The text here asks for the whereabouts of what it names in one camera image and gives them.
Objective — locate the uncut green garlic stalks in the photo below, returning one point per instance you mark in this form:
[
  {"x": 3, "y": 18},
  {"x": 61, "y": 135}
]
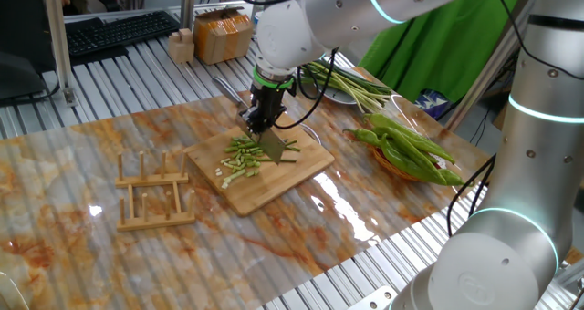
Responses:
[{"x": 292, "y": 148}]

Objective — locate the wooden block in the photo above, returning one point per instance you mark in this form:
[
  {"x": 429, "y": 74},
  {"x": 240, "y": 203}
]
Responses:
[{"x": 181, "y": 50}]

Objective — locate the blue patterned bag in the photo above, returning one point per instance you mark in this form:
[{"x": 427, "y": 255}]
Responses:
[{"x": 431, "y": 105}]

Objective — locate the clear glass dish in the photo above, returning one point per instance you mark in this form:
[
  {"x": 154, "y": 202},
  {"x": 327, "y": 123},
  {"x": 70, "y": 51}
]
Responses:
[{"x": 315, "y": 135}]

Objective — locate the bunch of green garlic stalks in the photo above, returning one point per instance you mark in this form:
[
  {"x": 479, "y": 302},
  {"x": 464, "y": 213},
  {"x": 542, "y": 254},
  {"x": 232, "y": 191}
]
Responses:
[{"x": 365, "y": 93}]

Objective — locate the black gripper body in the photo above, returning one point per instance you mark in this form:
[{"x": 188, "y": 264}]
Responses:
[{"x": 269, "y": 102}]

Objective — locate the grey round plate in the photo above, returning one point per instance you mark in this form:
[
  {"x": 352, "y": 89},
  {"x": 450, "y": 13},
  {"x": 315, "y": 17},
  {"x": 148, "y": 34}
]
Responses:
[{"x": 335, "y": 98}]

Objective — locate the woven wicker basket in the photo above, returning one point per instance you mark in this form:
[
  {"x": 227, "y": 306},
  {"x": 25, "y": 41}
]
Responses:
[{"x": 377, "y": 156}]

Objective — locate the long cut green garlic piece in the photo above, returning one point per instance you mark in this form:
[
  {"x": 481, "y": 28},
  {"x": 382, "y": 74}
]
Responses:
[{"x": 236, "y": 175}]

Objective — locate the white metal mounting plate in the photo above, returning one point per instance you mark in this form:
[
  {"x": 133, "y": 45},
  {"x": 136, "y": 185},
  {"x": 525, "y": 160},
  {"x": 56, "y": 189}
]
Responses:
[{"x": 374, "y": 301}]

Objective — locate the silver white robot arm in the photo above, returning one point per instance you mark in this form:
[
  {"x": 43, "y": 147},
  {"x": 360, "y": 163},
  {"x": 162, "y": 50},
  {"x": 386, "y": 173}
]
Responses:
[{"x": 283, "y": 36}]

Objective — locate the marble pattern table mat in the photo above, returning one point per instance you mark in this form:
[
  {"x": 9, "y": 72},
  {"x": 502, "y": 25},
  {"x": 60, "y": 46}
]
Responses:
[{"x": 91, "y": 264}]

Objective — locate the black computer keyboard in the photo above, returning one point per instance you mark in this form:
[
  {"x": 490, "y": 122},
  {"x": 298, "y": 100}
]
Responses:
[{"x": 123, "y": 32}]

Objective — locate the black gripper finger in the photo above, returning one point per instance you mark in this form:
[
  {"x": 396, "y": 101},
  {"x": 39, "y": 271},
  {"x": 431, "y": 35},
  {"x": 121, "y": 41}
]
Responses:
[
  {"x": 271, "y": 124},
  {"x": 251, "y": 120}
]

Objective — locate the taped cardboard box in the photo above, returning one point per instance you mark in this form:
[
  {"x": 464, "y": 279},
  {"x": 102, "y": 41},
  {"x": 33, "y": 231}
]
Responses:
[{"x": 223, "y": 38}]

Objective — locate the bamboo cutting board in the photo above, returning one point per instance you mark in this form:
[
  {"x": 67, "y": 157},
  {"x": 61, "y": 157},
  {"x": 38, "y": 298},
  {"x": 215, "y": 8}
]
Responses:
[{"x": 274, "y": 191}]

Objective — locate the wooden peg rack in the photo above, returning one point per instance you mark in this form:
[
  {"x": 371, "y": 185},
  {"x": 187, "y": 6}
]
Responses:
[{"x": 150, "y": 180}]

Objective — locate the long green chili pepper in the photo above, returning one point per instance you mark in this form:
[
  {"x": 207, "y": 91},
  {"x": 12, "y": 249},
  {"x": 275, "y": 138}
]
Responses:
[
  {"x": 410, "y": 137},
  {"x": 394, "y": 159},
  {"x": 451, "y": 178},
  {"x": 415, "y": 156},
  {"x": 367, "y": 137}
]

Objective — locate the steel cleaver knife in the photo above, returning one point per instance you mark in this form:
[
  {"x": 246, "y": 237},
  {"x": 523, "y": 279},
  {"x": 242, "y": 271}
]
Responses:
[{"x": 274, "y": 148}]

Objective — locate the green cloth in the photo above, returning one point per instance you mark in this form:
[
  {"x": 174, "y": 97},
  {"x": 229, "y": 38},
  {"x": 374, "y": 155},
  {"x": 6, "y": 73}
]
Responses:
[{"x": 433, "y": 50}]

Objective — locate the open brown cardboard box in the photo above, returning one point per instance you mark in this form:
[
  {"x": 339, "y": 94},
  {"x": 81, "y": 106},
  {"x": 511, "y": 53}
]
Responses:
[{"x": 500, "y": 120}]

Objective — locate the black computer monitor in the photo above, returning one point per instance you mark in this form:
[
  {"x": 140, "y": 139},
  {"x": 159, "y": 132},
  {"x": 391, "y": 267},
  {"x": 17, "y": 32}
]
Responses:
[{"x": 18, "y": 73}]

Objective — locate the aluminium frame post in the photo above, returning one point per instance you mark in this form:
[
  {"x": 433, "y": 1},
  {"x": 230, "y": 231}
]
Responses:
[
  {"x": 59, "y": 41},
  {"x": 474, "y": 91},
  {"x": 188, "y": 4}
]

